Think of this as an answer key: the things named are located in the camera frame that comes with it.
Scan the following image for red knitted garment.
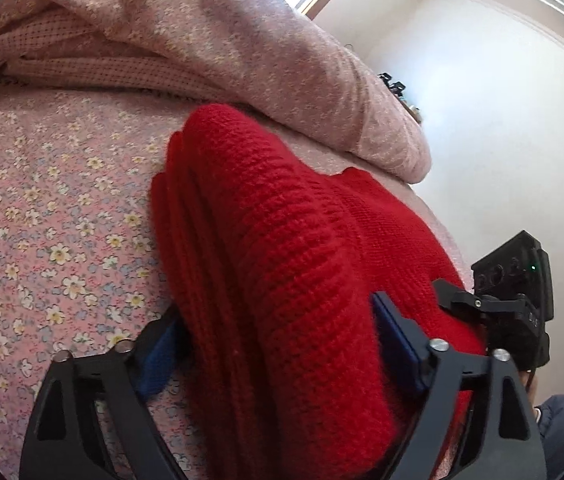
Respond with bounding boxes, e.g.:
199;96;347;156
151;104;486;479

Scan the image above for small black figurines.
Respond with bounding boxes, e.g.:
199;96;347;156
378;73;405;99

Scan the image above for pink floral bed sheet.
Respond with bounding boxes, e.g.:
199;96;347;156
0;87;463;479

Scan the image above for pink floral quilt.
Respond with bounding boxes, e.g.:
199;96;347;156
0;0;431;183

